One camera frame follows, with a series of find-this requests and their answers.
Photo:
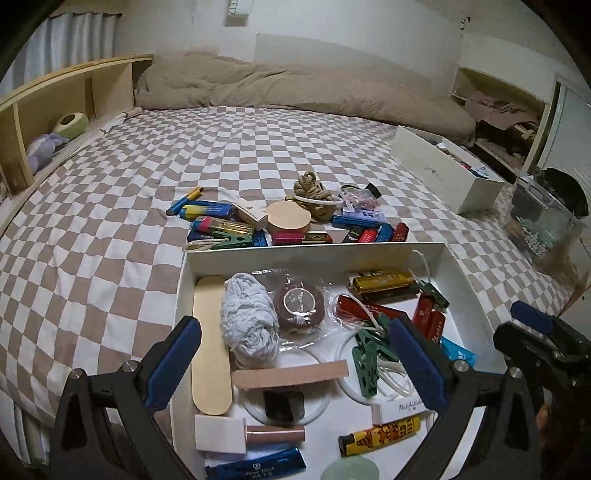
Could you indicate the shallow white cardboard box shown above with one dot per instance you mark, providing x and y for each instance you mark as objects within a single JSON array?
[{"x": 318, "y": 441}]

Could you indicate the black orange lighter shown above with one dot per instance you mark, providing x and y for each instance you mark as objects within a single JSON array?
[{"x": 352, "y": 237}]

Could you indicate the red foil packets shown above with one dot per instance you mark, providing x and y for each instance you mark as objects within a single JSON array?
[{"x": 422, "y": 311}]

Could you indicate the tan rectangular block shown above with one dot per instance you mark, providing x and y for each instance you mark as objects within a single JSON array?
[{"x": 286, "y": 376}]

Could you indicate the clear round dish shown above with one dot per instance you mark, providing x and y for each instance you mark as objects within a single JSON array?
[{"x": 318, "y": 406}]

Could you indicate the pink tube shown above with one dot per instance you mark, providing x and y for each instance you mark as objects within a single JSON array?
[{"x": 277, "y": 436}]

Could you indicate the white grey curtain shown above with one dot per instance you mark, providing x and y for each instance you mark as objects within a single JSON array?
[{"x": 69, "y": 41}]

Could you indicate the white wall-mounted unit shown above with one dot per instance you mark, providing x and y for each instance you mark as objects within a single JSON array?
[{"x": 241, "y": 7}]

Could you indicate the purple plush toy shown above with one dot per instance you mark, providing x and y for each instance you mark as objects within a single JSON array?
[{"x": 41, "y": 152}]

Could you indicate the white wooden block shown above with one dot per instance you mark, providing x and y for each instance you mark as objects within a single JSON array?
[{"x": 249, "y": 213}]

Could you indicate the pale green disc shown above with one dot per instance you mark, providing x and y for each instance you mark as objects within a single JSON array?
[{"x": 351, "y": 470}]

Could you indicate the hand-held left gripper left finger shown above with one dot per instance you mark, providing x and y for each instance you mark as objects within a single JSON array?
[{"x": 173, "y": 364}]

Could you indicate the clear plastic container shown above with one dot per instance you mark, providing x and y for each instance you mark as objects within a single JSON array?
[{"x": 540, "y": 217}]

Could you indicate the green white tape roll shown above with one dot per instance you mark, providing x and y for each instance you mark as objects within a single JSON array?
[{"x": 69, "y": 125}]

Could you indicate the open closet with clothes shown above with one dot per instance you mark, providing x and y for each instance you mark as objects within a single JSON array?
[{"x": 498, "y": 110}]

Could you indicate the white sponge block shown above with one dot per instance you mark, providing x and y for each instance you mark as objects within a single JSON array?
[{"x": 217, "y": 436}]

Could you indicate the wooden headboard shelf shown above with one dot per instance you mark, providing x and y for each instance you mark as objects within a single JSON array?
[{"x": 46, "y": 87}]

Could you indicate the small white box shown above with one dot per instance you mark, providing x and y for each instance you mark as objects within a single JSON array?
[{"x": 397, "y": 408}]

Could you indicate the translucent yellow red lighter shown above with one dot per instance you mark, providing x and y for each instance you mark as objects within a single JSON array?
[{"x": 221, "y": 227}]

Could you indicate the brown tape roll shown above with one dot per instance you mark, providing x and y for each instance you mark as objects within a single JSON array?
[{"x": 300, "y": 323}]

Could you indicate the blue foil packet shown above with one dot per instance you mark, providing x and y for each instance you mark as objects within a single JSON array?
[{"x": 459, "y": 353}]

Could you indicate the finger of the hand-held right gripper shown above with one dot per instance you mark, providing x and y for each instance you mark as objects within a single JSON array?
[
  {"x": 531, "y": 317},
  {"x": 517, "y": 344}
]

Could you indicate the brown white checkered bedsheet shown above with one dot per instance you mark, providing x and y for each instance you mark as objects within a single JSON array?
[{"x": 115, "y": 230}]

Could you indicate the black round object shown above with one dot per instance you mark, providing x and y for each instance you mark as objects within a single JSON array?
[{"x": 568, "y": 189}]

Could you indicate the green clothespins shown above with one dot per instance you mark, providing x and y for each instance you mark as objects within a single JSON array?
[{"x": 392, "y": 367}]

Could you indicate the clear bag of pink beads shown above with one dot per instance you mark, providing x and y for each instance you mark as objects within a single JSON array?
[{"x": 362, "y": 205}]

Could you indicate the long blue lighter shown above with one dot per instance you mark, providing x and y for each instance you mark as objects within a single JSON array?
[{"x": 344, "y": 222}]

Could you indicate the light wooden flat board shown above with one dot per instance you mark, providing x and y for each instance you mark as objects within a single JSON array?
[{"x": 210, "y": 346}]

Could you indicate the black square sponge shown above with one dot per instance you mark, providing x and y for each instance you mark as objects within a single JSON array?
[{"x": 284, "y": 406}]

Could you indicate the dark red gold lighter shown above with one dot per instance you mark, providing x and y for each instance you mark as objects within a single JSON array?
[{"x": 291, "y": 238}]

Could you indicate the grey yarn bundle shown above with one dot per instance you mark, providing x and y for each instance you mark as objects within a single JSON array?
[{"x": 249, "y": 314}]

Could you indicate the blue yellow printed lighter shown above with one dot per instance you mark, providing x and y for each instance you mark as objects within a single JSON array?
[{"x": 207, "y": 211}]

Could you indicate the beige duvet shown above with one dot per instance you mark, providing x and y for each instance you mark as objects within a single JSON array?
[{"x": 277, "y": 87}]

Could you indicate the tall white cardboard box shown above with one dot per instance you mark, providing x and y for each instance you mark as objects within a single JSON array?
[{"x": 434, "y": 170}]

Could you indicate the clear plastic bag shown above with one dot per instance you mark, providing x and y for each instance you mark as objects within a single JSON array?
[{"x": 330, "y": 286}]

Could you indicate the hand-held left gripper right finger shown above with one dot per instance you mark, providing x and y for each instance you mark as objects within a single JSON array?
[{"x": 415, "y": 364}]

